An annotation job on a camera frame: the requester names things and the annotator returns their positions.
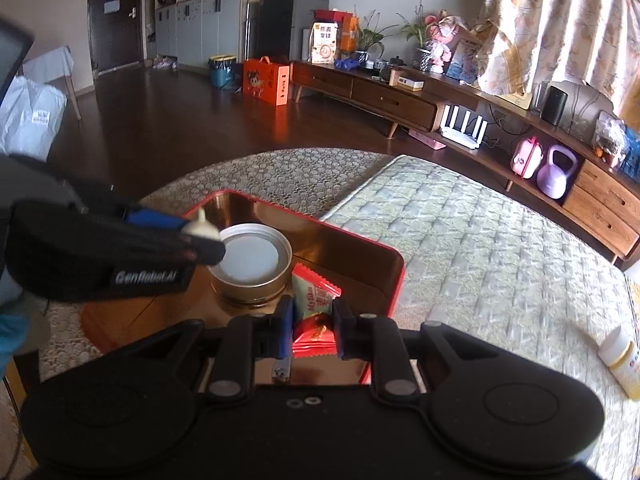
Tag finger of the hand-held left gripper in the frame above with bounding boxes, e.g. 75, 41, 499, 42
150, 232, 226, 267
107, 195, 188, 233

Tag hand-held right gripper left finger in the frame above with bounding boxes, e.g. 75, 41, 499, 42
165, 295, 297, 406

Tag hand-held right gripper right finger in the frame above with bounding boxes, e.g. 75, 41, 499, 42
332, 298, 468, 406

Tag garlic bulb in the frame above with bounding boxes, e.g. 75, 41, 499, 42
182, 209, 220, 242

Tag red candy packet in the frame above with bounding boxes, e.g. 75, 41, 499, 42
291, 262, 343, 358

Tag red tin box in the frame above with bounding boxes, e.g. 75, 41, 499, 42
80, 189, 407, 386

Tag person's left hand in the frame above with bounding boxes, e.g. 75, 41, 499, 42
0, 270, 32, 368

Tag metal nail clipper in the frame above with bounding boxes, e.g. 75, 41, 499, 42
270, 357, 292, 386

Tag round metal tin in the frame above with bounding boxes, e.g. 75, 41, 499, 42
206, 222, 293, 308

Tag white plastic bag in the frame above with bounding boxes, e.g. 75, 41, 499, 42
0, 76, 68, 156

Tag blue trash bin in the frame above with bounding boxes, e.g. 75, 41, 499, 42
208, 54, 240, 90

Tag quilted mattress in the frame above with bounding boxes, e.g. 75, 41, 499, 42
320, 155, 640, 461

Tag orange gift box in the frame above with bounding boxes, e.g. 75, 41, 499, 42
242, 56, 291, 107

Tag table with white cloth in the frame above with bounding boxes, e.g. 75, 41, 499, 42
22, 46, 83, 121

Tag grey cabinet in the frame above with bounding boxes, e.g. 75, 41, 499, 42
152, 0, 251, 68

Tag dark wooden door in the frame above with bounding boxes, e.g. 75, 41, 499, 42
87, 0, 146, 73

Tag pink power strip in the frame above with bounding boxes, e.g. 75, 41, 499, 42
409, 129, 447, 151

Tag dark refrigerator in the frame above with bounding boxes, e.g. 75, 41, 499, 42
257, 0, 331, 63

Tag white router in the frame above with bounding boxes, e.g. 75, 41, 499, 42
440, 102, 488, 150

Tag wooden tv cabinet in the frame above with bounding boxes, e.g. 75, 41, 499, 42
290, 60, 640, 266

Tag oat cereal bag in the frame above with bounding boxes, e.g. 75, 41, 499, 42
311, 21, 341, 65

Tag beige small box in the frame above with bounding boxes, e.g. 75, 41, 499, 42
390, 70, 425, 92

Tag purple kettlebell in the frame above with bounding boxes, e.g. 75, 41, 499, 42
536, 144, 579, 200

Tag orange carton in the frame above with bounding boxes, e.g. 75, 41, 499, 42
340, 12, 360, 53

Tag potted plant small pot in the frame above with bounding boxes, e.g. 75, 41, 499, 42
352, 10, 396, 66

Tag white pill bottle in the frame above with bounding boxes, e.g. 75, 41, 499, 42
597, 327, 640, 401

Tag potted plant patterned pot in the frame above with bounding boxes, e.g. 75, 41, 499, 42
400, 2, 436, 72

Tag pink doll figure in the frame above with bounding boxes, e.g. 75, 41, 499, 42
425, 10, 468, 75

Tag black speaker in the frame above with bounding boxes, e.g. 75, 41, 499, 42
542, 85, 570, 126

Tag clear plastic bag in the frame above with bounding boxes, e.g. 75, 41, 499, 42
595, 112, 640, 181

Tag floral curtain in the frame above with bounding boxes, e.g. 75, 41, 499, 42
472, 0, 640, 126

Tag picture frame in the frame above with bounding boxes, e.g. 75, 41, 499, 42
446, 35, 483, 85

